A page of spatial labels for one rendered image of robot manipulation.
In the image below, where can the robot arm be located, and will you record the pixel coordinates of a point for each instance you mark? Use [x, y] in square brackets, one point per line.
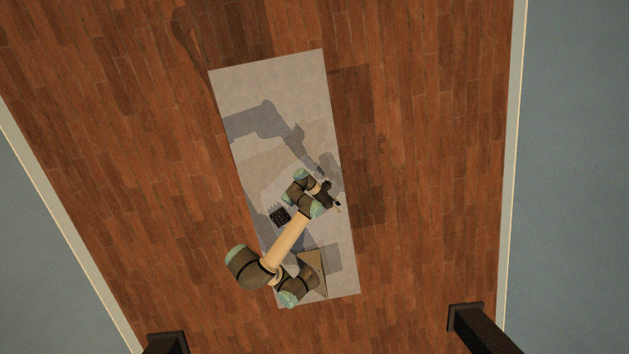
[249, 271]

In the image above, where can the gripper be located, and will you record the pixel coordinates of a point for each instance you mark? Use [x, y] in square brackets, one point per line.
[319, 192]

